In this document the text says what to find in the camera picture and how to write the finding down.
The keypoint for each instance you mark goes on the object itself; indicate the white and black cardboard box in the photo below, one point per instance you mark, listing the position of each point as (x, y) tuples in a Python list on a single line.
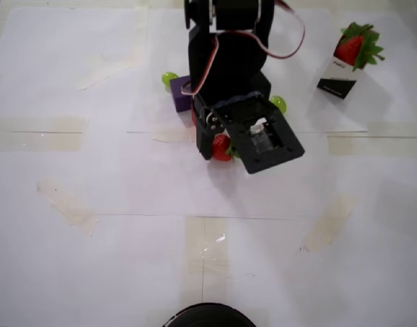
[(338, 88)]

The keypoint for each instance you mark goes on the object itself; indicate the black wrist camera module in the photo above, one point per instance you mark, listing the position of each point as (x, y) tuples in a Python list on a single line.
[(263, 160)]

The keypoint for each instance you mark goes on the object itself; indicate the black round object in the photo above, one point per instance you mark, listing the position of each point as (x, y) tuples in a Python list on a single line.
[(208, 316)]

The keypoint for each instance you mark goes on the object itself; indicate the red wooden cube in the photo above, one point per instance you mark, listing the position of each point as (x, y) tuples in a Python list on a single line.
[(193, 119)]

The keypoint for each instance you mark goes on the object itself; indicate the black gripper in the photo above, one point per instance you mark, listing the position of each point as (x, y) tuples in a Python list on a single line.
[(204, 141)]

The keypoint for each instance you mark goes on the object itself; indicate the purple wooden cube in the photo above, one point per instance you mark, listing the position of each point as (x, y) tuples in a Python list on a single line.
[(179, 98)]

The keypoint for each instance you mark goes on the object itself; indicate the green plastic grape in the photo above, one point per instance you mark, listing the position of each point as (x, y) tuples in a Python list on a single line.
[(167, 78), (280, 104)]

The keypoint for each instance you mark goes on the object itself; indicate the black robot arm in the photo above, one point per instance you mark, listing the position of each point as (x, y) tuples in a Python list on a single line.
[(235, 13)]

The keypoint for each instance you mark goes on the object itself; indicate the beige tape strip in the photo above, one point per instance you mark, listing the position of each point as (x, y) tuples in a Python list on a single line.
[(41, 136), (382, 143), (208, 245), (331, 221), (103, 75), (65, 204)]

